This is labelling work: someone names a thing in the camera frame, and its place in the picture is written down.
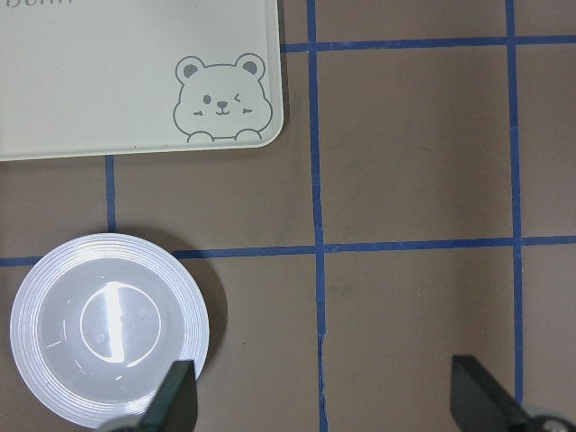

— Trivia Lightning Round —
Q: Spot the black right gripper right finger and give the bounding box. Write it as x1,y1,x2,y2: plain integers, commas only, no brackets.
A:
450,355,530,432

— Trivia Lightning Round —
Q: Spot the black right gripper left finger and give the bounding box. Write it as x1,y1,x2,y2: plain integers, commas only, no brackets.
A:
139,360,198,432

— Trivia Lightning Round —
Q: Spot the cream bear tray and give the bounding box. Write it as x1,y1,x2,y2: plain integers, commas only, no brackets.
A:
1,1,284,161

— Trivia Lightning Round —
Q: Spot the white ridged plate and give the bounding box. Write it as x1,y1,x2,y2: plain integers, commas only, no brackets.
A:
10,233,210,428

